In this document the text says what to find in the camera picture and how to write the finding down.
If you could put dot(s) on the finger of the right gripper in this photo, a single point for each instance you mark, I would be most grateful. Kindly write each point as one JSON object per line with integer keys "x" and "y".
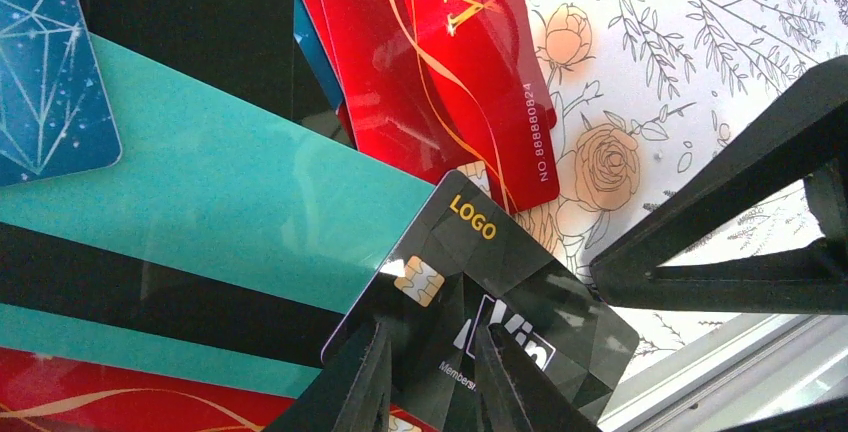
{"x": 801, "y": 136}

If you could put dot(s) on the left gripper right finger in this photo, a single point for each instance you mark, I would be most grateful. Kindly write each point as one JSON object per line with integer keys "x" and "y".
{"x": 513, "y": 394}

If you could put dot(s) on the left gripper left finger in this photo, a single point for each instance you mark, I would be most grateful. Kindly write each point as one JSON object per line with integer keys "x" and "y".
{"x": 351, "y": 394}

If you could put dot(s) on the black vip logo card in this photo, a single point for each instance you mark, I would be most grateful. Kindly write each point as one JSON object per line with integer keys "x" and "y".
{"x": 462, "y": 264}

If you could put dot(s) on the teal card with black stripe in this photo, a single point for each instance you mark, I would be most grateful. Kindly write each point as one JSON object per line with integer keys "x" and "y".
{"x": 213, "y": 185}

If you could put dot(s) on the red vip card bottom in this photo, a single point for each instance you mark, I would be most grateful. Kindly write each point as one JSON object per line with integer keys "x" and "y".
{"x": 45, "y": 393}

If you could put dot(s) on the red vip card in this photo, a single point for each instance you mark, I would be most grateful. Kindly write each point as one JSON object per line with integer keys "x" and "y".
{"x": 434, "y": 85}
{"x": 45, "y": 393}

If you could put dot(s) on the red vip card right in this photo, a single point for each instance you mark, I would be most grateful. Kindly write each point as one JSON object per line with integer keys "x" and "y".
{"x": 434, "y": 85}

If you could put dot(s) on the blue diamond card centre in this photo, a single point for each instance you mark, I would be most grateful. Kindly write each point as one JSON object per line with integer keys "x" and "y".
{"x": 56, "y": 118}

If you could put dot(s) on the floral patterned table mat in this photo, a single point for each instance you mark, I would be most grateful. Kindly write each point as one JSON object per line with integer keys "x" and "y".
{"x": 647, "y": 93}

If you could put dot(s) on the aluminium rail frame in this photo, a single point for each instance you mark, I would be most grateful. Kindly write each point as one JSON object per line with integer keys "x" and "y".
{"x": 749, "y": 368}

